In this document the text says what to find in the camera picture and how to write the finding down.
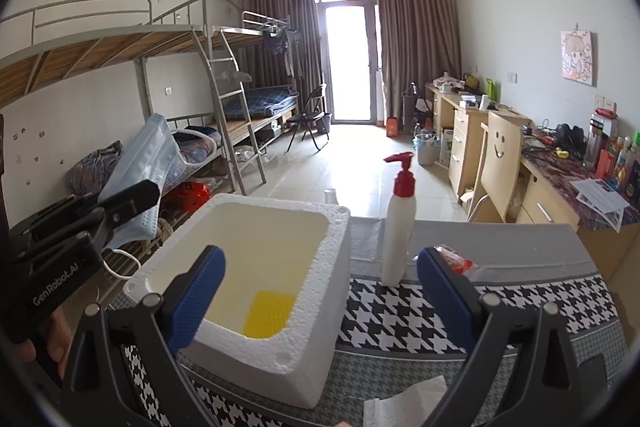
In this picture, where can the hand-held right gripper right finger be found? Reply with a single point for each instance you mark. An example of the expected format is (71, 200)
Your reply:
(442, 297)

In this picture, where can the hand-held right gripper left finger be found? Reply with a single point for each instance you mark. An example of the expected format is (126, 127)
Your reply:
(197, 297)

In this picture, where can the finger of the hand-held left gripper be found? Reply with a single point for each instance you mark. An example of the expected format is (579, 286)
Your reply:
(132, 202)

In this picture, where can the blue face mask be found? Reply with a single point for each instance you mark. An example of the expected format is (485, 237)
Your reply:
(145, 152)

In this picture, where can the yellow sponge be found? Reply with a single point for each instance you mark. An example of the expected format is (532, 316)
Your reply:
(270, 312)

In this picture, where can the white foam box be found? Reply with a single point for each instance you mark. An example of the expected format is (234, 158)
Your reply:
(320, 317)

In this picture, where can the person's left hand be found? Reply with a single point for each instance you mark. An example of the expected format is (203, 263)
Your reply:
(57, 337)

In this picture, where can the red snack packet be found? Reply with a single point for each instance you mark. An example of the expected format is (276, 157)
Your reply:
(457, 259)

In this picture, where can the grey purple blanket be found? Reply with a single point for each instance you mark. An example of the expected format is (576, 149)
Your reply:
(92, 169)

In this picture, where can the red bag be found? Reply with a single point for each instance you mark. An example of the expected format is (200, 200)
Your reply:
(190, 197)

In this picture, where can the houndstooth tablecloth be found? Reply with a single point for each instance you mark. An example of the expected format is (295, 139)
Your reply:
(390, 322)

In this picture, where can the white pump bottle red top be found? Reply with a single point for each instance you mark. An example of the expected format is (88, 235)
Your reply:
(398, 237)

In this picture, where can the blue plaid bedding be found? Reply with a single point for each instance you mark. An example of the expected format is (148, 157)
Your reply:
(195, 152)

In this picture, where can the white tissue paper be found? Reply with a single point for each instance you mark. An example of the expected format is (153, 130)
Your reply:
(395, 407)

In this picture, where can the grey metal ladder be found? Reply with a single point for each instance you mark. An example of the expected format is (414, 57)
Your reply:
(218, 107)

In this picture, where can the wooden desk with patterned cover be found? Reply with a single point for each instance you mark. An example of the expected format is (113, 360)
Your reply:
(545, 207)

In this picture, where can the white bucket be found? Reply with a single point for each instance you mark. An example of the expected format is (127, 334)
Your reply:
(426, 152)

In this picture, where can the wooden desk with drawers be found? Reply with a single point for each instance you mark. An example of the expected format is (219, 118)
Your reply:
(462, 152)

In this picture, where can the wooden chair with smiley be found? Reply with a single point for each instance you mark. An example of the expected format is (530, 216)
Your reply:
(500, 157)

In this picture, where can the small white cup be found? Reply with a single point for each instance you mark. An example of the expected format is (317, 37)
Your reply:
(329, 195)

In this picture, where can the large metal bunk bed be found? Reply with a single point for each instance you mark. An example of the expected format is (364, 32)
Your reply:
(75, 52)

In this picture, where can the blue plaid mattress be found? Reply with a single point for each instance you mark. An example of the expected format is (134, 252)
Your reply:
(260, 102)

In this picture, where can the orange bag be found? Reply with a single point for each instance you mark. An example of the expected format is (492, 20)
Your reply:
(392, 127)

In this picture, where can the printed papers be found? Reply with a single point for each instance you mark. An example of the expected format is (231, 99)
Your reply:
(600, 199)

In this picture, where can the small metal bunk bed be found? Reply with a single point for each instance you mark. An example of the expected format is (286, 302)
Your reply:
(240, 30)

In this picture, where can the black headphones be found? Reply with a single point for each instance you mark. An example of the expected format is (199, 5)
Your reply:
(570, 139)

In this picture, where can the black folding chair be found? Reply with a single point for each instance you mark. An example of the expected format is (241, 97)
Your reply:
(315, 99)

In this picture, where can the dark hanging clothes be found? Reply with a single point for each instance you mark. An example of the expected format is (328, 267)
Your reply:
(275, 42)

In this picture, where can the green packet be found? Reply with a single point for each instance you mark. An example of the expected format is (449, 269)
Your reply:
(491, 88)

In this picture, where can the row of toiletry bottles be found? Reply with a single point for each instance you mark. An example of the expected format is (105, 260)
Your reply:
(615, 157)

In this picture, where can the narrow brown curtain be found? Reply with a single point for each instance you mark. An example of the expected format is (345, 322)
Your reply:
(280, 7)

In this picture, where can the glass balcony door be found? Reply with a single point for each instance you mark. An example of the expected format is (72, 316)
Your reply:
(350, 67)

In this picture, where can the wide brown curtain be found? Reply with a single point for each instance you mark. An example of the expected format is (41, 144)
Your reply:
(415, 32)

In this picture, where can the pink wall poster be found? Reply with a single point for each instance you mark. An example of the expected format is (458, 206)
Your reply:
(579, 57)

